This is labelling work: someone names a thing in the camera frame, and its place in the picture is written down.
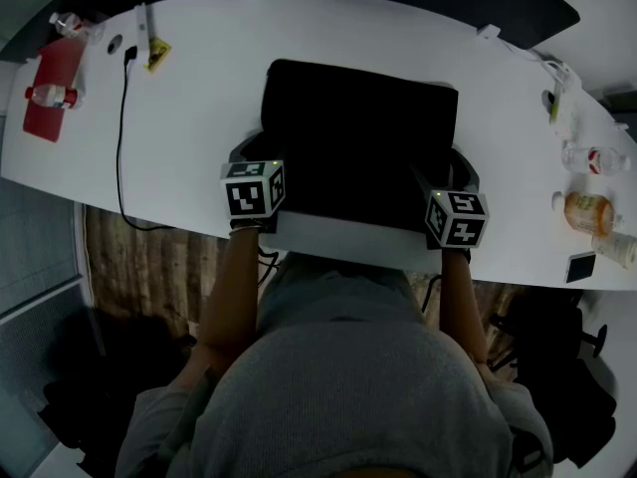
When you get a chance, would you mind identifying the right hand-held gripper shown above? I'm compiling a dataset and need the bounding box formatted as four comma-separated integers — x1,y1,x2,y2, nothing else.
410,149,491,253

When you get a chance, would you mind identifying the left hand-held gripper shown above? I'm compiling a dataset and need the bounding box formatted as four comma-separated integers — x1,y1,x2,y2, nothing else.
220,131,288,234

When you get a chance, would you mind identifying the black mouse pad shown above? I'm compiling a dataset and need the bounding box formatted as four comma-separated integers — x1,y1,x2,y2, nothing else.
260,58,460,234

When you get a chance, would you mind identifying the person's left forearm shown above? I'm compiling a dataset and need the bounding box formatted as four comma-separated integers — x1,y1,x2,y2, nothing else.
196,224,261,370

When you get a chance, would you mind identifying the person's right forearm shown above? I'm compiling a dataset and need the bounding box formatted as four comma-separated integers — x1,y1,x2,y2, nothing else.
437,249,492,367

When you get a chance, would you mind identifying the white desk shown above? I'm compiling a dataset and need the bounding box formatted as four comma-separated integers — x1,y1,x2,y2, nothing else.
0,0,637,293

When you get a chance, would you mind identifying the orange drink bottle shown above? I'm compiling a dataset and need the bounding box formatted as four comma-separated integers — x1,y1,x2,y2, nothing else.
550,190,624,238

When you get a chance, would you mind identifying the clear red label bottle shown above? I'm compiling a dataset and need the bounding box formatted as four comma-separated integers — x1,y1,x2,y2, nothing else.
561,142,633,175

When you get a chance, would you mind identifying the white drink bottle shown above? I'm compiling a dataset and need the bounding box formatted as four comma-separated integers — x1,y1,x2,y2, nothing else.
591,230,637,271

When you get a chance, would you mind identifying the black office chair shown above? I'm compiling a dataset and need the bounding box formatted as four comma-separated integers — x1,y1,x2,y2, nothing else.
489,290,619,469

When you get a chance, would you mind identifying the person's grey sweater torso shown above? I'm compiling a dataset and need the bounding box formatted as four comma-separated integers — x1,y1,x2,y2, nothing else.
113,251,554,478

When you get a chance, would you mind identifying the red label water bottle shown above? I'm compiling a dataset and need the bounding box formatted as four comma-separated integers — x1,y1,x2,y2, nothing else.
24,83,82,111

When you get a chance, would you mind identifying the red folder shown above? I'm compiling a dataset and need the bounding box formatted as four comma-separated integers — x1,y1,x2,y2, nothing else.
22,37,87,144

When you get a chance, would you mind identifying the crumpled clear water bottle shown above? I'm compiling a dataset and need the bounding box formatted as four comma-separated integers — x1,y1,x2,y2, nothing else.
48,11,106,45

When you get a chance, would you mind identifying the black power cable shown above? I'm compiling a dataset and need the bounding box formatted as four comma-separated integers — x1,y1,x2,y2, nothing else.
114,45,176,232

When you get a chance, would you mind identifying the white bracket bar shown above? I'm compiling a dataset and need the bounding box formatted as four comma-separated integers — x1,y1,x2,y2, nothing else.
134,2,153,53

